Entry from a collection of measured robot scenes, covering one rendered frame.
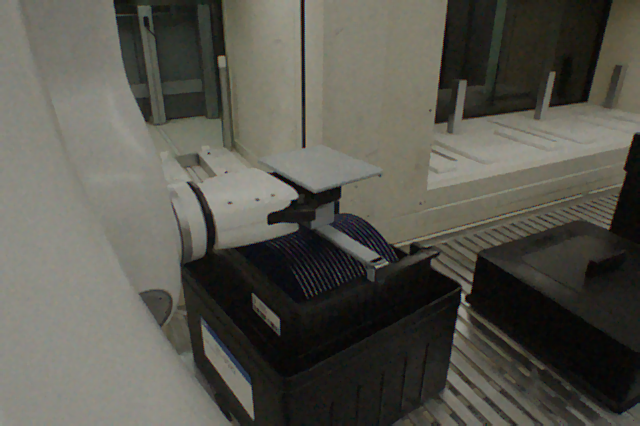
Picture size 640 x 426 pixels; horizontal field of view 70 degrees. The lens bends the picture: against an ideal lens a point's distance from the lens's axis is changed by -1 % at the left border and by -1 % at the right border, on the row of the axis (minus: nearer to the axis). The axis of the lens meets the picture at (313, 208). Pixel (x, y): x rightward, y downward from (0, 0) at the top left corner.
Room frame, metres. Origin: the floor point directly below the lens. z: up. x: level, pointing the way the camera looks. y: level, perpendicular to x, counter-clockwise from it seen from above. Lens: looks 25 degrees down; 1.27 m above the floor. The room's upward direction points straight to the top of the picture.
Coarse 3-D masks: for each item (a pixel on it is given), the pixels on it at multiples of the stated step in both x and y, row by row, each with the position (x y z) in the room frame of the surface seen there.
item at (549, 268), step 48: (528, 240) 0.74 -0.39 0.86; (576, 240) 0.73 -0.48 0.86; (624, 240) 0.74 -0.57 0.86; (480, 288) 0.67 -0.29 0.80; (528, 288) 0.59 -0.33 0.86; (576, 288) 0.58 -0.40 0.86; (624, 288) 0.58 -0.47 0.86; (528, 336) 0.58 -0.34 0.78; (576, 336) 0.51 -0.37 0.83; (624, 336) 0.48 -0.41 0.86; (624, 384) 0.45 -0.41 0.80
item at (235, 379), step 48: (192, 288) 0.51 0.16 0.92; (432, 288) 0.53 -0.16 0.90; (192, 336) 0.53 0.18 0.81; (240, 336) 0.40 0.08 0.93; (384, 336) 0.41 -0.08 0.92; (432, 336) 0.46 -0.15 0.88; (240, 384) 0.41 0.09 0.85; (288, 384) 0.33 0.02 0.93; (336, 384) 0.37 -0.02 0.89; (384, 384) 0.41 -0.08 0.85; (432, 384) 0.47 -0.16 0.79
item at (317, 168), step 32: (288, 160) 0.53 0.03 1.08; (320, 160) 0.53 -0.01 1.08; (352, 160) 0.53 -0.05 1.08; (320, 224) 0.51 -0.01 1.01; (224, 256) 0.51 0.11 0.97; (352, 256) 0.45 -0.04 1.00; (416, 256) 0.47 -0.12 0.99; (224, 288) 0.51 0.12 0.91; (256, 288) 0.44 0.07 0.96; (352, 288) 0.41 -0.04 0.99; (384, 288) 0.45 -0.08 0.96; (416, 288) 0.48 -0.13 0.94; (256, 320) 0.44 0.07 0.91; (288, 320) 0.39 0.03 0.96; (320, 320) 0.39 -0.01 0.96; (352, 320) 0.42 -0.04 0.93; (384, 320) 0.45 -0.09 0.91; (288, 352) 0.39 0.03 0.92; (320, 352) 0.39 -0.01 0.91
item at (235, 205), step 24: (216, 192) 0.44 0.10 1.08; (240, 192) 0.44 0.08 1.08; (264, 192) 0.44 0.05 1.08; (288, 192) 0.45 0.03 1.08; (216, 216) 0.40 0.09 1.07; (240, 216) 0.41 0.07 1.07; (264, 216) 0.42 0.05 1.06; (216, 240) 0.40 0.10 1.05; (240, 240) 0.41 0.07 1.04; (264, 240) 0.42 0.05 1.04
